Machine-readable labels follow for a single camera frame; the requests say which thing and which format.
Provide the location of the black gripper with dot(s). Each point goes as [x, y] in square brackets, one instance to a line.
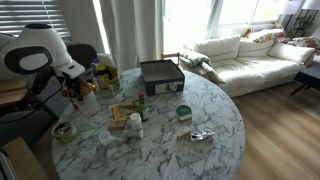
[71, 86]

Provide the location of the large clear plastic cup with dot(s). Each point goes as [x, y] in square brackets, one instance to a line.
[87, 105]

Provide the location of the orange chip packet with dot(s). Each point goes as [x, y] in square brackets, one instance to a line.
[88, 87]

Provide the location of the green bottle red cap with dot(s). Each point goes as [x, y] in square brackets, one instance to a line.
[143, 110]

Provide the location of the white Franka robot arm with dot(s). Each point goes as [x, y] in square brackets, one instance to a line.
[40, 43]

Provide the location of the white bottle blue cap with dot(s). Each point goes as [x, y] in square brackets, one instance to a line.
[94, 66]

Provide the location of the white pill bottle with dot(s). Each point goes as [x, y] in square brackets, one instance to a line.
[135, 121]

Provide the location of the brown jar yellow lid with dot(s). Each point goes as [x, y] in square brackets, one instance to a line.
[103, 77]

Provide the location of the clear acrylic organizer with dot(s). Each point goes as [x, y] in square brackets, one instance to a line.
[115, 91]

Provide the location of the bowl with dark food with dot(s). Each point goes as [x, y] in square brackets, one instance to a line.
[65, 134]

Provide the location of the yellow dog book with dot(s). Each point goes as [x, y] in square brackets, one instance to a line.
[123, 110]

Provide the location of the wooden plank block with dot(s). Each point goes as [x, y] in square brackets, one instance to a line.
[118, 122]
[117, 125]

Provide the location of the clear measuring scoop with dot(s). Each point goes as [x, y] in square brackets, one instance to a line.
[105, 137]

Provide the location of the wooden desk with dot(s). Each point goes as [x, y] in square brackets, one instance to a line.
[11, 91]

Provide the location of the white curtain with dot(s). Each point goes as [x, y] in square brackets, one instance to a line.
[130, 33]

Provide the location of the navy cardboard box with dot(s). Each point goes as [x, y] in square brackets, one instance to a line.
[165, 85]

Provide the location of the white window blinds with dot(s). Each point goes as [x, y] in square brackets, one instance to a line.
[36, 13]

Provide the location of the wooden chair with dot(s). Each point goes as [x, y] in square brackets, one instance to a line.
[170, 56]

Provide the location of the green round lid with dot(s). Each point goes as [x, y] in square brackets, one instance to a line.
[184, 110]

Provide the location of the small wooden block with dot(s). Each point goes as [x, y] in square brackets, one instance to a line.
[185, 117]
[183, 134]

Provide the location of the grey white blanket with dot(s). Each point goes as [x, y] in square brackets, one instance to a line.
[200, 63]

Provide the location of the large bright window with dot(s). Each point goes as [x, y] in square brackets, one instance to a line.
[193, 20]

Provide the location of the white sofa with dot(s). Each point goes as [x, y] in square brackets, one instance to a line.
[253, 66]

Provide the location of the patterned throw pillow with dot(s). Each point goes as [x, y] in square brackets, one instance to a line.
[305, 42]
[266, 35]

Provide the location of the dark coffee table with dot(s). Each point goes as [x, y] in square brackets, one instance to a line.
[308, 78]

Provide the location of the white lamp shade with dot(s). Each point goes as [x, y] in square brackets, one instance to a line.
[291, 6]

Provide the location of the green house plant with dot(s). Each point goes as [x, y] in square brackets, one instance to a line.
[301, 23]

